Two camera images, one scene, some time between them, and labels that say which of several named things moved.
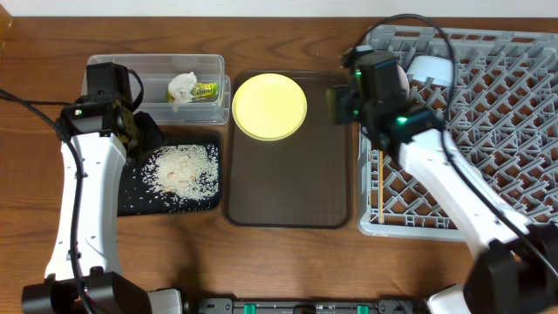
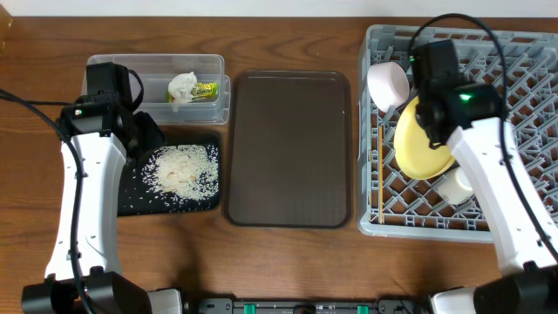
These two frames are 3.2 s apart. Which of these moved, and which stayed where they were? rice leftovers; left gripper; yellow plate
Moved: yellow plate
Stayed: left gripper; rice leftovers
